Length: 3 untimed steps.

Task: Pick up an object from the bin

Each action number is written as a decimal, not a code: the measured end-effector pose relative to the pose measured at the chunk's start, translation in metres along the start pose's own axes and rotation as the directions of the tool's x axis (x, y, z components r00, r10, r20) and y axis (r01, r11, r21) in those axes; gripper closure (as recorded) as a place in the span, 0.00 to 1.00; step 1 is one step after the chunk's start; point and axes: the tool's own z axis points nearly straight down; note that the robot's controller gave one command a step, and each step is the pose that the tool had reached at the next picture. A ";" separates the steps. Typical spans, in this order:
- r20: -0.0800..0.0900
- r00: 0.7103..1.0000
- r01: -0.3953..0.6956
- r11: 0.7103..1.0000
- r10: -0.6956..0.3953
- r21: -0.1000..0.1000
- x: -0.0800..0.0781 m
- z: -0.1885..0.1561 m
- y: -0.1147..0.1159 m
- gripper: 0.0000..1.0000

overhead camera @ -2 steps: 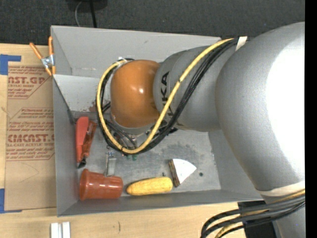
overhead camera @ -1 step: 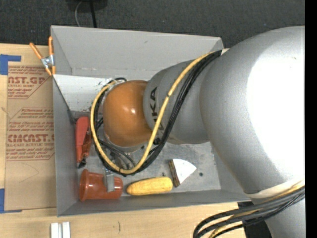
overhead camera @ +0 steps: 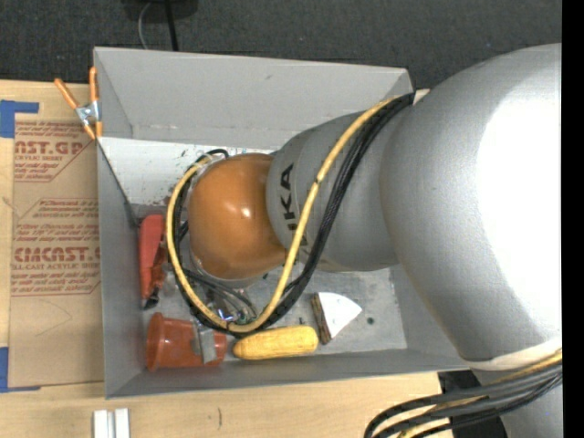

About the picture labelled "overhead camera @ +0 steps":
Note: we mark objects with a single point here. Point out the white and brown cake slice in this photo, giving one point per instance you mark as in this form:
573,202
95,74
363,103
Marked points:
340,312

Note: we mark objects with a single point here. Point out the yellow toy corn cob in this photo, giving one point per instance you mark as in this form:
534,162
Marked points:
276,342

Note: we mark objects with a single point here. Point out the red oblong plastic object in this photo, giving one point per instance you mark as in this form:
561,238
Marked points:
150,253

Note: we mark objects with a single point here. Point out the grey metal bin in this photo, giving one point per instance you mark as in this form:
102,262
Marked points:
191,98

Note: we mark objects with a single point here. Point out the orange-red plastic cup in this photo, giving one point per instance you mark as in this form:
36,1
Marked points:
171,342

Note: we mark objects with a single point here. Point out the brown cardboard board, red print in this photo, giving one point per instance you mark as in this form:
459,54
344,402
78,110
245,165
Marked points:
50,290

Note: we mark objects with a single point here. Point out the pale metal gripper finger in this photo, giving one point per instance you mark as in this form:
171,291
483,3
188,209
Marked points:
210,346

